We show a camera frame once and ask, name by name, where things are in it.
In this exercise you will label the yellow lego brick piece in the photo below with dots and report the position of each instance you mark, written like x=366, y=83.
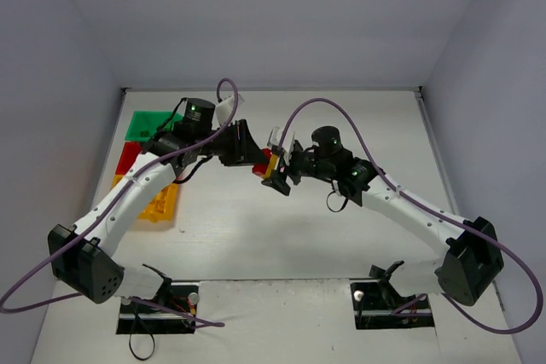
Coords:
x=274, y=159

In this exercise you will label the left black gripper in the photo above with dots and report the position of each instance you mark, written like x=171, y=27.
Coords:
x=241, y=142

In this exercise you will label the red plastic bin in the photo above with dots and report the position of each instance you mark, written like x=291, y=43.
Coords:
x=127, y=157

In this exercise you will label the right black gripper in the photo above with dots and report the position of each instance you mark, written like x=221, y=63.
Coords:
x=291, y=164

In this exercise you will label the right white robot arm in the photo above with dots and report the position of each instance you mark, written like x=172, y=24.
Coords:
x=467, y=260

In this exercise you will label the green plastic bin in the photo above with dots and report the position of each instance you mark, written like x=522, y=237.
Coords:
x=144, y=125

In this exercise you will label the yellow plastic bin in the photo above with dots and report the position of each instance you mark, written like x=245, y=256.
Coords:
x=163, y=207

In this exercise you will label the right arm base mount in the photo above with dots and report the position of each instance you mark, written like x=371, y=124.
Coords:
x=379, y=307

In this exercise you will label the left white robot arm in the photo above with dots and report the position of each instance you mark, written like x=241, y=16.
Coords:
x=83, y=255

